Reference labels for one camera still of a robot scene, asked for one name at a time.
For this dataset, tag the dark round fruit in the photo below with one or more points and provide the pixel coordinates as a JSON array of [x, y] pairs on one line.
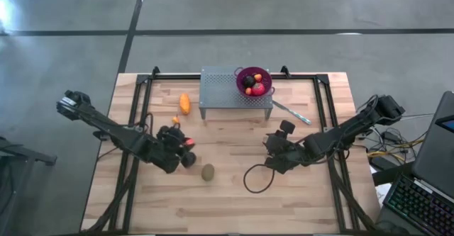
[[188, 159]]

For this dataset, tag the black computer keyboard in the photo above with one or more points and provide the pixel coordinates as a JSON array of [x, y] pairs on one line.
[[418, 204]]

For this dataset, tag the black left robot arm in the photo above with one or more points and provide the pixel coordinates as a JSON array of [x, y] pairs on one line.
[[106, 124]]

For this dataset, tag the small red-orange fruit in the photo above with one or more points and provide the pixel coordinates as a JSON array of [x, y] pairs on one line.
[[190, 142]]

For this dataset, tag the small yellow-orange fruit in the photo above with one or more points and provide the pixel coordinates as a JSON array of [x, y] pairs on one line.
[[257, 77]]

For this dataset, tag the purple plastic colander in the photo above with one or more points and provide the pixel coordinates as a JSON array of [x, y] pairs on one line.
[[266, 76]]

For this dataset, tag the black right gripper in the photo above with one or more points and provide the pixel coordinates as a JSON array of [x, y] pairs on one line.
[[287, 152]]

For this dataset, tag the grey perforated metal shelf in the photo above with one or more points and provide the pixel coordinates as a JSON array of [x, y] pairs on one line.
[[220, 90]]

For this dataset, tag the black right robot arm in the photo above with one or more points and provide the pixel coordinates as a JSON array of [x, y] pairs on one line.
[[340, 133]]

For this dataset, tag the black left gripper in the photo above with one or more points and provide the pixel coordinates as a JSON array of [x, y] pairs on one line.
[[168, 136]]

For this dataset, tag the large orange mango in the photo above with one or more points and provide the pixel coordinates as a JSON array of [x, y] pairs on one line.
[[184, 103]]

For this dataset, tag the white paper sheet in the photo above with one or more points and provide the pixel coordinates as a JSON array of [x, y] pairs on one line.
[[381, 191]]

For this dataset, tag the oval tan kiwi fruit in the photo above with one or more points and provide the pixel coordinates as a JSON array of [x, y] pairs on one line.
[[208, 172]]

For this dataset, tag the small orange fruit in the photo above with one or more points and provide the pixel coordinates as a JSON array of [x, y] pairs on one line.
[[176, 120], [248, 91]]

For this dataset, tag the black laptop monitor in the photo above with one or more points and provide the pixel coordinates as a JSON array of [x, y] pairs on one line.
[[432, 147]]

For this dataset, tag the red tomato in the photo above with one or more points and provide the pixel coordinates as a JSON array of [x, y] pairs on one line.
[[259, 89]]

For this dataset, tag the black power brick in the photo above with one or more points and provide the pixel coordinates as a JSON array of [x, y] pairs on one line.
[[381, 162]]

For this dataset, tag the large dark avocado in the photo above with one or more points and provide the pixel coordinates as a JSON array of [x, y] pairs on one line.
[[249, 81]]

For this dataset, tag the black metal stand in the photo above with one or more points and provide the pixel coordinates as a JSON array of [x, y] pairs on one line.
[[21, 154]]

